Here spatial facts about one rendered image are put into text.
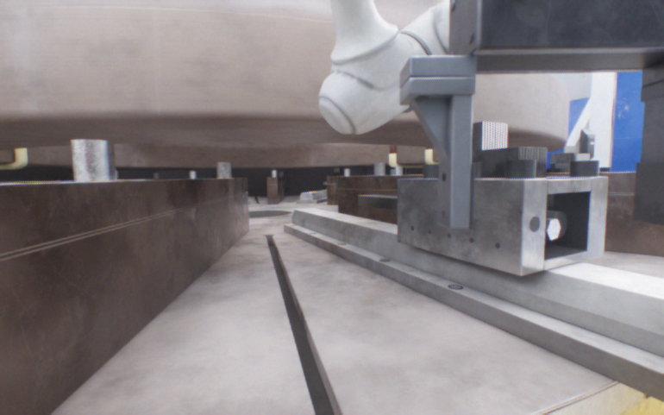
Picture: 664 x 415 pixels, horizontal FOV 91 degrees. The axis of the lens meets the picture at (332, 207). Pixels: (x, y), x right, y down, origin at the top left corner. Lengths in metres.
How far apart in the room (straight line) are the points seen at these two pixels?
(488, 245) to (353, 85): 0.55
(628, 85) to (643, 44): 5.16
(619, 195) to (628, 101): 3.44
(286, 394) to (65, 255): 0.46
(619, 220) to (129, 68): 2.01
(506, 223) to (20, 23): 1.25
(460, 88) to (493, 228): 0.67
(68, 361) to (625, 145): 5.32
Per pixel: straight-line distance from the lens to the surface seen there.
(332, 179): 4.21
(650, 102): 0.30
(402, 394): 0.67
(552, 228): 0.93
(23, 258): 0.68
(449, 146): 0.22
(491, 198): 0.86
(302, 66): 0.97
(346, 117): 0.48
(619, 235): 2.04
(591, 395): 0.79
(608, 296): 0.88
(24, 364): 0.71
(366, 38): 0.49
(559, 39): 0.24
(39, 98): 1.12
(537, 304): 0.94
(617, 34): 0.25
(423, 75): 0.21
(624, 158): 5.33
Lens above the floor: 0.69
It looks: 6 degrees down
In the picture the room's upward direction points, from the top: 1 degrees counter-clockwise
